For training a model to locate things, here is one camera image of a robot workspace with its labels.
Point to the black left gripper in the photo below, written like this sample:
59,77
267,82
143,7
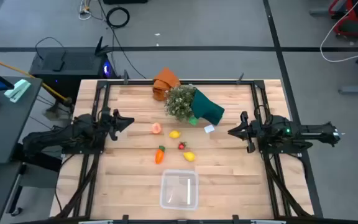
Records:
109,121

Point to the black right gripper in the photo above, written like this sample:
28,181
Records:
256,130

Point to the toy peach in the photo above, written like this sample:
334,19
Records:
156,128

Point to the toy green pepper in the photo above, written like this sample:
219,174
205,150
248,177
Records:
193,121

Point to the toy orange carrot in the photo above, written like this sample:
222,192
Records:
159,156

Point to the toy yellow lemon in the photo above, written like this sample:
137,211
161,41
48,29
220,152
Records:
189,156
175,134

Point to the toy red strawberry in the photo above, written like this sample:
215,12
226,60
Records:
182,145

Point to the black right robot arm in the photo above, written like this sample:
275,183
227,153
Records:
309,132

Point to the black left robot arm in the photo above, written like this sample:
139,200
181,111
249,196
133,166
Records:
57,137

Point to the clear plastic tupperware container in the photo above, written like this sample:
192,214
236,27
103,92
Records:
179,189

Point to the small white card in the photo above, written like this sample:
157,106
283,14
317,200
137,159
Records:
209,128

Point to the teal cloth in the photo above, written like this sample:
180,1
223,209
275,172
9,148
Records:
207,109

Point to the orange cloth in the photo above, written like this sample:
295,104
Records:
165,84

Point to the black computer tower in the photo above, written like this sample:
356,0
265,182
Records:
73,65

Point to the black wifi antenna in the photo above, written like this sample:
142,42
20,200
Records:
99,46

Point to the small black box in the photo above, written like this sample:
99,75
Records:
57,64

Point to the mint green stapler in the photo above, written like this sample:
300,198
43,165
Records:
17,90

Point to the dark grey desk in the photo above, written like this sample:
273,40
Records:
5,130

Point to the red metal cart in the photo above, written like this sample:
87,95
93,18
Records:
353,28

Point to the black aluminium table frame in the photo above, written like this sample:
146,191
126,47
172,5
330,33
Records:
135,82

